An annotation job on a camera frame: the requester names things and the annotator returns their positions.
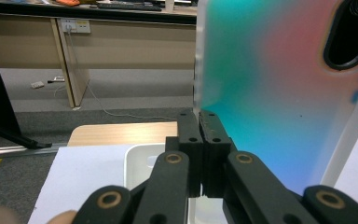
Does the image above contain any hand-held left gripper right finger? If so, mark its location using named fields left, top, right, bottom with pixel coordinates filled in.
left=199, top=110, right=238, bottom=199

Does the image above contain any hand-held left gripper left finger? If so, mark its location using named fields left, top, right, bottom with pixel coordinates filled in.
left=165, top=108, right=204, bottom=199

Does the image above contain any white plastic bin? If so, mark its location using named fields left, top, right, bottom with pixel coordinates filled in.
left=123, top=142, right=228, bottom=224

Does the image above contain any iridescent phone case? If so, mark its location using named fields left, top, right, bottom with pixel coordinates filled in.
left=193, top=0, right=358, bottom=196

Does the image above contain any white table sheet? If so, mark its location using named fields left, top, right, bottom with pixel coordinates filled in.
left=27, top=128, right=358, bottom=224

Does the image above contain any beige wooden desk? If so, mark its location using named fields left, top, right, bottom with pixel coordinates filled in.
left=0, top=0, right=198, bottom=110

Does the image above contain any black keyboard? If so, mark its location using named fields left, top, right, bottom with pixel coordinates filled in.
left=97, top=2, right=163, bottom=12

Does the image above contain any orange cloth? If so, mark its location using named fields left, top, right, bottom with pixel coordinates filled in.
left=55, top=0, right=81, bottom=7

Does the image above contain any white power cable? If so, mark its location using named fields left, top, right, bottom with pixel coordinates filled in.
left=64, top=30, right=179, bottom=121

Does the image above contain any white wall socket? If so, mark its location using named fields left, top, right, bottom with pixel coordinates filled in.
left=60, top=18, right=92, bottom=35

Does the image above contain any metal floor rail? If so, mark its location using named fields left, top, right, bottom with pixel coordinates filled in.
left=0, top=142, right=68, bottom=161

